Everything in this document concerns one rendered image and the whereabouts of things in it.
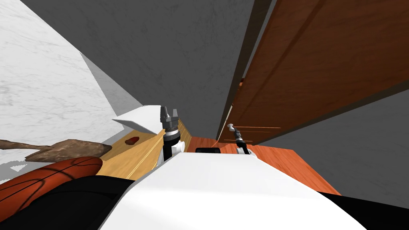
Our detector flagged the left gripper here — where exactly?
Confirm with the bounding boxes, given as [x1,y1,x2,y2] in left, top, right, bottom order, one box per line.
[159,106,180,130]

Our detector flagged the white wedge-shaped object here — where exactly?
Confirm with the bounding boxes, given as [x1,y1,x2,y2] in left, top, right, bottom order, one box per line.
[112,105,163,135]

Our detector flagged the light wooden table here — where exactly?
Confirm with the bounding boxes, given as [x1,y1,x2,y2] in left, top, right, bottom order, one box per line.
[95,119,193,181]

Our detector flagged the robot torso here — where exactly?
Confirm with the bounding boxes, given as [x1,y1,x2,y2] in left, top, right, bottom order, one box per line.
[98,147,368,230]

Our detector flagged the brown wooden paddle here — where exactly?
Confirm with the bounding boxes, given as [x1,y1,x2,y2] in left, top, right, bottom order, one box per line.
[0,139,113,163]

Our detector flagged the brown wooden door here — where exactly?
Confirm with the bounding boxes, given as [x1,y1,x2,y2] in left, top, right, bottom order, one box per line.
[218,0,409,146]

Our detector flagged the orange basketball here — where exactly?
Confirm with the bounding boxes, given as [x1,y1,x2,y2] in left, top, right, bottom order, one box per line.
[0,156,103,222]

